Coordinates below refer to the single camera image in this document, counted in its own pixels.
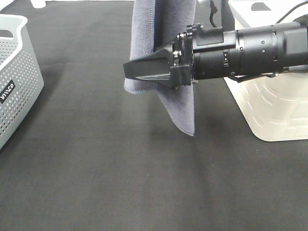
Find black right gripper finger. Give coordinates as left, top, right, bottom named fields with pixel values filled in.
left=123, top=47, right=178, bottom=88

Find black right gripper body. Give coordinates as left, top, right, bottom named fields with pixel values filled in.
left=172, top=24, right=241, bottom=88

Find grey microfibre towel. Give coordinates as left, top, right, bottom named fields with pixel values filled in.
left=124, top=0, right=196, bottom=136

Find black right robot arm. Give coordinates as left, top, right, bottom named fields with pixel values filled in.
left=124, top=22, right=308, bottom=89

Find white lidded storage basket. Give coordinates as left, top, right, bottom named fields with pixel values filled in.
left=224, top=0, right=308, bottom=141

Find white cup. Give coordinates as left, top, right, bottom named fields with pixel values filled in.
left=30, top=0, right=46, bottom=9

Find grey perforated laundry basket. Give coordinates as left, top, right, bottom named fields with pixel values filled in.
left=0, top=14, right=44, bottom=146

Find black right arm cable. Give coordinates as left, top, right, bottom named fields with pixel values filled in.
left=208, top=0, right=220, bottom=29

